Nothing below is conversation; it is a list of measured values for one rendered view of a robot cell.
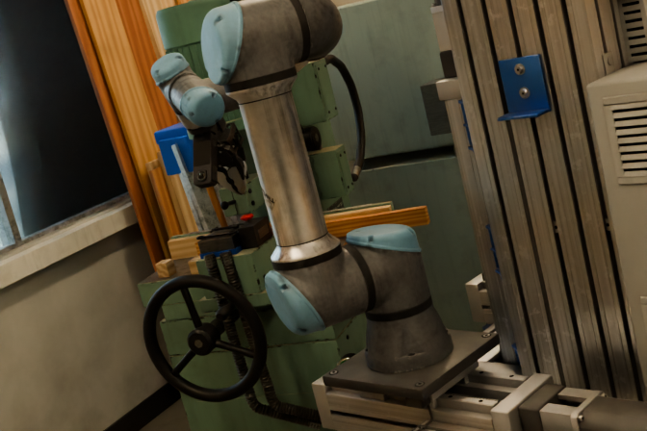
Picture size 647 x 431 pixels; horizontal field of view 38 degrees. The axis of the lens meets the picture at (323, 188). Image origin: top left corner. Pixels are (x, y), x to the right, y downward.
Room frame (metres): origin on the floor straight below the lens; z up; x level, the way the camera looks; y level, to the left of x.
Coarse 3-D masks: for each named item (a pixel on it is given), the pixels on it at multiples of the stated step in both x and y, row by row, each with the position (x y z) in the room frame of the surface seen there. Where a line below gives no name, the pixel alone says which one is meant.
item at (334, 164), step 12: (312, 156) 2.34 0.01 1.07; (324, 156) 2.33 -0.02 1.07; (336, 156) 2.32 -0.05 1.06; (324, 168) 2.33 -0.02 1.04; (336, 168) 2.32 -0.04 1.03; (348, 168) 2.36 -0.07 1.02; (324, 180) 2.33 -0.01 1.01; (336, 180) 2.32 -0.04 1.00; (348, 180) 2.34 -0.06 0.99; (324, 192) 2.34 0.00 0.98; (336, 192) 2.33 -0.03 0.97; (348, 192) 2.33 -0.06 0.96
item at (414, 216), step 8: (408, 208) 2.11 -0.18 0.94; (416, 208) 2.09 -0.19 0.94; (424, 208) 2.08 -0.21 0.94; (352, 216) 2.16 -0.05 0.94; (360, 216) 2.14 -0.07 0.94; (368, 216) 2.13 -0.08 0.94; (376, 216) 2.12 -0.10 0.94; (384, 216) 2.11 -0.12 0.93; (392, 216) 2.11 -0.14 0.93; (400, 216) 2.10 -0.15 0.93; (408, 216) 2.09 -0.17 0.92; (416, 216) 2.09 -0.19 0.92; (424, 216) 2.08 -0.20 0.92; (328, 224) 2.17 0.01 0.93; (336, 224) 2.16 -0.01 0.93; (344, 224) 2.15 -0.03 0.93; (352, 224) 2.15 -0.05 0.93; (360, 224) 2.14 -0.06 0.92; (368, 224) 2.13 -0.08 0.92; (376, 224) 2.12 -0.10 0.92; (408, 224) 2.09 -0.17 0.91; (416, 224) 2.09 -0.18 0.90; (424, 224) 2.08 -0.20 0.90; (328, 232) 2.17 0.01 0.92; (336, 232) 2.16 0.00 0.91; (344, 232) 2.16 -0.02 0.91
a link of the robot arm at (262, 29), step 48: (288, 0) 1.49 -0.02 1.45; (240, 48) 1.43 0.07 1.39; (288, 48) 1.47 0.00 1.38; (240, 96) 1.47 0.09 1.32; (288, 96) 1.48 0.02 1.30; (288, 144) 1.46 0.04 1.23; (288, 192) 1.46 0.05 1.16; (288, 240) 1.46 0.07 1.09; (336, 240) 1.49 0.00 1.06; (288, 288) 1.43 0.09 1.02; (336, 288) 1.45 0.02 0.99
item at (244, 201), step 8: (256, 176) 2.28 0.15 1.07; (248, 184) 2.22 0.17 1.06; (256, 184) 2.26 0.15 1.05; (224, 192) 2.22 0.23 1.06; (232, 192) 2.21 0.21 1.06; (248, 192) 2.21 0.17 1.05; (256, 192) 2.25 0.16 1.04; (224, 200) 2.22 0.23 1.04; (240, 200) 2.20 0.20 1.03; (248, 200) 2.20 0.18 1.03; (256, 200) 2.24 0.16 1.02; (264, 200) 2.27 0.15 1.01; (232, 208) 2.21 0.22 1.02; (240, 208) 2.21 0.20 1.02; (248, 208) 2.20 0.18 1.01; (256, 208) 2.23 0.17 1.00
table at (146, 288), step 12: (180, 264) 2.30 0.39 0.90; (156, 276) 2.23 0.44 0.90; (144, 288) 2.19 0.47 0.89; (156, 288) 2.18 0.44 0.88; (192, 288) 2.15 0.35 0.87; (144, 300) 2.20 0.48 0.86; (168, 300) 2.17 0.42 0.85; (180, 300) 2.16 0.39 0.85; (204, 300) 2.03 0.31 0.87; (216, 300) 2.01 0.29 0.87; (228, 300) 2.00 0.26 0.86; (252, 300) 1.98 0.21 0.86; (264, 300) 1.97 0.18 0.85; (204, 312) 2.03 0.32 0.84
